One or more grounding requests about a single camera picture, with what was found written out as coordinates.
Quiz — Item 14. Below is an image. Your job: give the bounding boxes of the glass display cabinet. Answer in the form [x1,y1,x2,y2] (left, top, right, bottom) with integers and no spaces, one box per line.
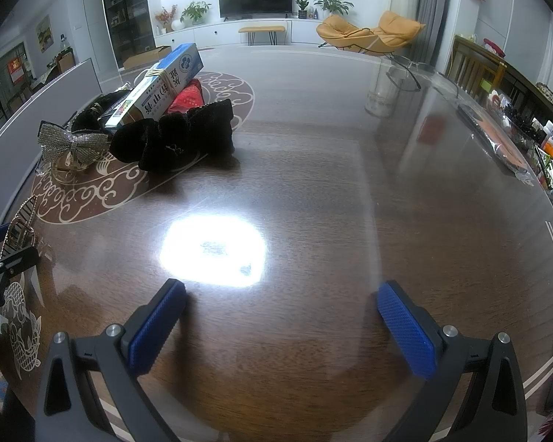
[100,0,160,70]

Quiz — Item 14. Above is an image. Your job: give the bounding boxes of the wooden bench hairpin legs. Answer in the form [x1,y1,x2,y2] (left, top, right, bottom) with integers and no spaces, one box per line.
[238,25,287,47]

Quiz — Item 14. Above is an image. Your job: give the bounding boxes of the red wall calendar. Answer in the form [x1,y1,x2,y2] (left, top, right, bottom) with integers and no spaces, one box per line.
[7,57,26,84]

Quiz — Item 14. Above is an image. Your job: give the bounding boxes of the leafy potted plant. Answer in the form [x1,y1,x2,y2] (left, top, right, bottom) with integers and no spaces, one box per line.
[181,1,211,26]

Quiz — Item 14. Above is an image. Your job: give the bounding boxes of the white media console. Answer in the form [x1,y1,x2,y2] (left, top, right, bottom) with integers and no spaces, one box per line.
[154,17,333,51]

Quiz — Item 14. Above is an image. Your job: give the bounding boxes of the framed landscape painting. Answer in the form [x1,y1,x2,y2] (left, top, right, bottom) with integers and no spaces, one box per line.
[36,15,53,52]

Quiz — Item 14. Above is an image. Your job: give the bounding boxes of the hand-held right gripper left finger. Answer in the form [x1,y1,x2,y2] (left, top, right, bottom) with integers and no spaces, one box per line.
[36,278,189,442]

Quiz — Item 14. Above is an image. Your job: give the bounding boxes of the red flower arrangement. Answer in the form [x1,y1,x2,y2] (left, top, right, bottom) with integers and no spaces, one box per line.
[156,6,178,33]

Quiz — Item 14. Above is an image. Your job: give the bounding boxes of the grey curtain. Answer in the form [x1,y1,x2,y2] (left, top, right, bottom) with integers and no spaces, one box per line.
[417,0,457,74]

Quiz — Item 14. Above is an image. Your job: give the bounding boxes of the large potted plant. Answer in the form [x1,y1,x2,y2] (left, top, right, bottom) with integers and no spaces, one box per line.
[314,0,355,17]

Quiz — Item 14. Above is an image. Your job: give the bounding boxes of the dark wooden sideboard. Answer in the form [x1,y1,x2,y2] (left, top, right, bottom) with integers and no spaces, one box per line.
[502,57,553,125]

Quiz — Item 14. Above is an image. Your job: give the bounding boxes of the silver rhinestone bow clip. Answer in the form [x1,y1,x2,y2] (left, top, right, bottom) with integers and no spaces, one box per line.
[37,120,112,184]

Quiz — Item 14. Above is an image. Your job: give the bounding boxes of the brown cardboard box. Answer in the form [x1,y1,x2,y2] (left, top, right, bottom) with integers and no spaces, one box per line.
[122,45,173,70]

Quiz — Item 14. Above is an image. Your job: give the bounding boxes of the orange lounge chair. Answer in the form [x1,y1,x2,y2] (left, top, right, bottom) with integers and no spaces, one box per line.
[316,10,427,56]

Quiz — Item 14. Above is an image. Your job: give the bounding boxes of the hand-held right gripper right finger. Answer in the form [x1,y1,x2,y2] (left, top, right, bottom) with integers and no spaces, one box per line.
[377,279,529,442]

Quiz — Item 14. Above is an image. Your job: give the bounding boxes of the dark wooden desktop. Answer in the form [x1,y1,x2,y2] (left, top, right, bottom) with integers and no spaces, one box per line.
[0,45,553,442]

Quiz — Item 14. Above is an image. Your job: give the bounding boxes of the wooden slatted chair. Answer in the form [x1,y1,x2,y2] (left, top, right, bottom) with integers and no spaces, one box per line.
[447,36,508,97]

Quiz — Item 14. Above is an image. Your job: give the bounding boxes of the gold rhinestone hair clip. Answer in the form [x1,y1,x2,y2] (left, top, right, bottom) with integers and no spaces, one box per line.
[0,194,41,261]

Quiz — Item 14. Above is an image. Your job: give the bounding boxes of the blue and white carton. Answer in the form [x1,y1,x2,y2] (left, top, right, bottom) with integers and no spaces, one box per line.
[104,42,204,130]

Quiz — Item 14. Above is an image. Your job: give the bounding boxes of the cluster of small bottles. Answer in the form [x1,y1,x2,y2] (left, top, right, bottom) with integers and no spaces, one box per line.
[486,87,553,194]

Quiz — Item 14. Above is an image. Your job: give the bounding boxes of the thin-rimmed eyeglasses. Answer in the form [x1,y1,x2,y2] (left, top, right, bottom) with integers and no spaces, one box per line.
[387,54,436,92]

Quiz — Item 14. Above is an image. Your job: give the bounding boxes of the black velvet scrunchie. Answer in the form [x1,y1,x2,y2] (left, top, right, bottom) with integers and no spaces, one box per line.
[109,99,237,173]

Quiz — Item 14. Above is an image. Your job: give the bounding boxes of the clear plastic bag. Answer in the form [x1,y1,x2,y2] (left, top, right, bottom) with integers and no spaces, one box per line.
[456,101,535,187]

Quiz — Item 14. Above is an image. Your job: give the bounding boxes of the red patterned pouch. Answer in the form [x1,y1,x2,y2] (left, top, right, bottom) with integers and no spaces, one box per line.
[168,78,208,116]

